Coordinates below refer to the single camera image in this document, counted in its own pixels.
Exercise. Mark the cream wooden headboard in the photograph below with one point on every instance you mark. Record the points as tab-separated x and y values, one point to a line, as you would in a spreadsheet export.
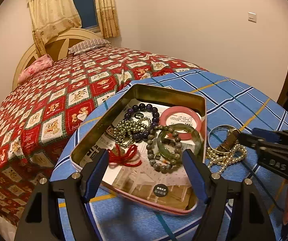
56	45

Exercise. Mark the green jade bangle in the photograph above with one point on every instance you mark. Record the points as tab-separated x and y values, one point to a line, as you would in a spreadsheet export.
195	136

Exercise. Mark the pink pillow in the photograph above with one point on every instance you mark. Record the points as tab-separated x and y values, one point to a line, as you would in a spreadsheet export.
36	67

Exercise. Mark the red patterned bedsheet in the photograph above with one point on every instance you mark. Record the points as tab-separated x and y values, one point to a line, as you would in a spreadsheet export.
46	105

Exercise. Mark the window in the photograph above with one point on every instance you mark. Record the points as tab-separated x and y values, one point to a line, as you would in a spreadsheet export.
86	5

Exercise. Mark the pink bangle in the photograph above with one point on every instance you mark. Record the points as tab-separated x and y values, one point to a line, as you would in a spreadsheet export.
166	114

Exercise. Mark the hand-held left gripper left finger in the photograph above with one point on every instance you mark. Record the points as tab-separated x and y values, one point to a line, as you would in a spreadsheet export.
96	178

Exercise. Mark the narrow beige curtain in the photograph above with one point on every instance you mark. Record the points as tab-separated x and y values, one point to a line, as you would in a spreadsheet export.
107	10

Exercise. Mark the striped pillow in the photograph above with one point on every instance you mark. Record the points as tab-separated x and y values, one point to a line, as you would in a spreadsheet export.
88	45

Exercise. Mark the wide beige valance curtain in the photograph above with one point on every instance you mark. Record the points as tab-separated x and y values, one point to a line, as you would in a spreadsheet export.
51	12

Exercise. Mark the white light switch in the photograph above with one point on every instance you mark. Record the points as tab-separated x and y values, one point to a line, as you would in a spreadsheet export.
252	16

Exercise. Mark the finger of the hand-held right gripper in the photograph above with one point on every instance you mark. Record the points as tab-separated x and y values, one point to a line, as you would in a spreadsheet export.
265	133
250	140

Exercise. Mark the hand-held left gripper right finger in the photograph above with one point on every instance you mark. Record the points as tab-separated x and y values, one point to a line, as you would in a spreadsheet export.
196	178

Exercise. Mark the pink tin box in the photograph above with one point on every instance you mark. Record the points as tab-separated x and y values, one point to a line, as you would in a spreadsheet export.
88	140

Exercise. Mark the printed paper leaflet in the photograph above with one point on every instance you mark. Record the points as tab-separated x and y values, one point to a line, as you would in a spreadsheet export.
146	188

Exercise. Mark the silver bangle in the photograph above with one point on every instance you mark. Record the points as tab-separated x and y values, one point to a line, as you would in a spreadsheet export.
212	133

